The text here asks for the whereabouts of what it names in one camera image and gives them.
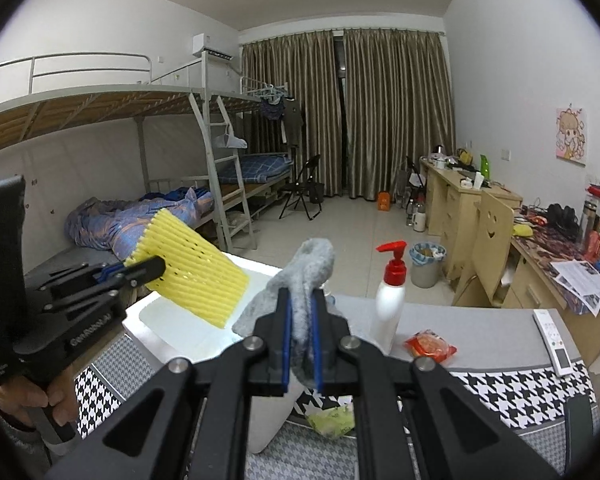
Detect yellow foam fruit net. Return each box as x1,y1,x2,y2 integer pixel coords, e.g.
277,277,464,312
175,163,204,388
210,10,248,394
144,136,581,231
124,208,249,328

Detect grey fuzzy cloth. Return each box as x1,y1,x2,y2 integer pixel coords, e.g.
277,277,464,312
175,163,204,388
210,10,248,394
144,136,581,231
232,238,335,388

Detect person's left hand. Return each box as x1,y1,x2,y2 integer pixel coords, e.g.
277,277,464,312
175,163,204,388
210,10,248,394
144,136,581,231
0,367,79,430

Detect blue plaid quilt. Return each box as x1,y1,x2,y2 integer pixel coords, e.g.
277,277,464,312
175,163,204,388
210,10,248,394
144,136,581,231
64,186,214,260

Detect white foam box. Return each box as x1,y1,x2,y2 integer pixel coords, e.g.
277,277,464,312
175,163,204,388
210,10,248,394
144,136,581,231
123,255,303,454

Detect houndstooth table mat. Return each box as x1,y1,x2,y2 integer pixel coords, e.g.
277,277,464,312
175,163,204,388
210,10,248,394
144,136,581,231
74,335,600,479

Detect red snack packet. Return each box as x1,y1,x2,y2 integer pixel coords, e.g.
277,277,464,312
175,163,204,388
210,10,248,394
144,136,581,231
403,330,457,364

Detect white remote control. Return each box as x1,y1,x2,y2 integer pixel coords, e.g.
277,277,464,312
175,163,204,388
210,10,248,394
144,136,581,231
532,309,574,377

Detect white lotion pump bottle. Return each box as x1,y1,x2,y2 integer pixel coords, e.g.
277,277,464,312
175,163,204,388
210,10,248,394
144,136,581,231
370,240,407,354

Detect wooden smiley chair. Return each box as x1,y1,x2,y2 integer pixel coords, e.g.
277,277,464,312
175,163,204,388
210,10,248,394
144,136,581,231
453,191,514,308

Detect grey trash bin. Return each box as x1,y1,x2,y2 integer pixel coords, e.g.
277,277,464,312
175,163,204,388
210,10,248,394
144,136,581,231
408,242,446,288

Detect long patterned desk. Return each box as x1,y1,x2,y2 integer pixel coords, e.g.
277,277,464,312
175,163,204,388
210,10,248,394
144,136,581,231
503,226,600,365

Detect papers on desk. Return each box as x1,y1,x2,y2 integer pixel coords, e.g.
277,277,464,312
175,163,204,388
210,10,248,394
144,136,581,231
550,260,600,316

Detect white metal bunk bed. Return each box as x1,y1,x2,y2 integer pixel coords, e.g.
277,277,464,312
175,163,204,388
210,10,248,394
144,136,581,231
0,52,282,268

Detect yellow banana toy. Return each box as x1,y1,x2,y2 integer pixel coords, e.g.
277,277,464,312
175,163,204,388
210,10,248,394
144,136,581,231
512,223,533,237

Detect red lidded thermos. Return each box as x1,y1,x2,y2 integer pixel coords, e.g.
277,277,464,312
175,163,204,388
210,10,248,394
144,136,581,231
578,183,600,255

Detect wooden desk with drawers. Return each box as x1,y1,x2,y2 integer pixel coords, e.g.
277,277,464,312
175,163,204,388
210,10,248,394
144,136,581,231
419,156,524,281

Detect orange floor bottle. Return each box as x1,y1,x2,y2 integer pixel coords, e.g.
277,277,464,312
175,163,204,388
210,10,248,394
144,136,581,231
377,191,391,211

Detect green spray bottle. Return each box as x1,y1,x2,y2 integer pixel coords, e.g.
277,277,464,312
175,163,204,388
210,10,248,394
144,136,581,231
480,154,491,180

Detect brown curtains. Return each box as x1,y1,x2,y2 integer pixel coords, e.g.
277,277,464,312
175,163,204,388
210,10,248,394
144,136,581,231
242,28,456,200

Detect anime girl poster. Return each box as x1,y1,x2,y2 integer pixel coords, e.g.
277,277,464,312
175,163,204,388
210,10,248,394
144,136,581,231
555,106,588,166

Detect wall air conditioner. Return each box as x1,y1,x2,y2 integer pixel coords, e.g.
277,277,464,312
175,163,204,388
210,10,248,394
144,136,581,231
192,34,234,63

